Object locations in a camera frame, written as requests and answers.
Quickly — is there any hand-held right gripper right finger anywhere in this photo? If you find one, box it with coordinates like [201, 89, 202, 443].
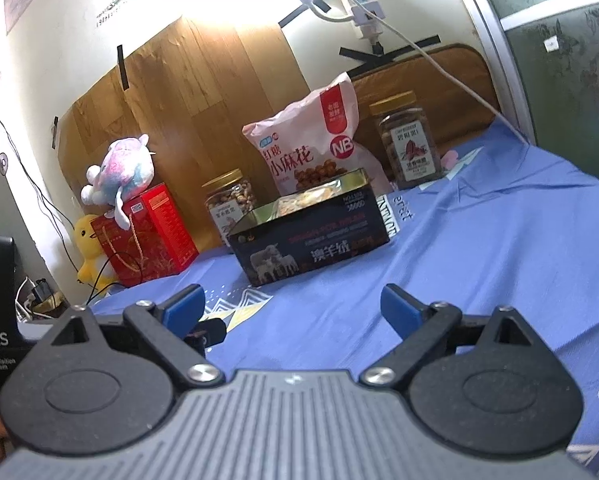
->
[359, 282, 537, 387]

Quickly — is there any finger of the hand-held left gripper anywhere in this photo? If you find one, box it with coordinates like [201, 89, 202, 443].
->
[189, 317, 228, 349]

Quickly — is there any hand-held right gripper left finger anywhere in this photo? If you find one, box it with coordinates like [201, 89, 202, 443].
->
[49, 283, 226, 387]

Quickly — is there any dark printed box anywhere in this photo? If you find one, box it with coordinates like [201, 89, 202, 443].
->
[226, 167, 391, 288]

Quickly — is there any red gift box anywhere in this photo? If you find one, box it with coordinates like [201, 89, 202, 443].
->
[90, 182, 200, 289]

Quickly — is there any yellow duck plush toy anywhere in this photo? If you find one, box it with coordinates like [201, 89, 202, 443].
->
[74, 214, 120, 286]

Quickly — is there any blue bedsheet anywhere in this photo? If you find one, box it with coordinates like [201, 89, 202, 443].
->
[86, 120, 599, 480]

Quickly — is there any gold lid nut jar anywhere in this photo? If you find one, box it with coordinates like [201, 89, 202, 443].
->
[202, 168, 258, 249]

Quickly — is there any pale snack packet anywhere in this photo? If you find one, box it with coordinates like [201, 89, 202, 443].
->
[276, 185, 346, 219]

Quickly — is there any pink and blue plush toy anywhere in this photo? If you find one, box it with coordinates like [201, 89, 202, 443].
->
[80, 133, 156, 231]

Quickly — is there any gold lid jar red label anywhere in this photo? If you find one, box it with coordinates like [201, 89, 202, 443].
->
[368, 91, 443, 187]

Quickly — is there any pink snack bag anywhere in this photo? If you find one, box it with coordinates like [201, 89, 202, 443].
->
[242, 72, 395, 197]

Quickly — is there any wooden board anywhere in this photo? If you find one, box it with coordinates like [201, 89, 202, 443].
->
[56, 16, 310, 257]

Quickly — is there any black tape strip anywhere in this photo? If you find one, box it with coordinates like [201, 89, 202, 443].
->
[116, 45, 130, 92]
[339, 35, 443, 62]
[278, 6, 309, 29]

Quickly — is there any green patterned glass door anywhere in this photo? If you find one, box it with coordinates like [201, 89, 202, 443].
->
[442, 0, 599, 181]

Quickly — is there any white power strip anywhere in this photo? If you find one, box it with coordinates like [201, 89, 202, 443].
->
[334, 0, 388, 42]

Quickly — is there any black cable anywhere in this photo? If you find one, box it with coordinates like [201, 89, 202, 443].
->
[86, 251, 141, 307]

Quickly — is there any white cable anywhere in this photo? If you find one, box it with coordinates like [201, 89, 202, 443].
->
[344, 0, 533, 149]

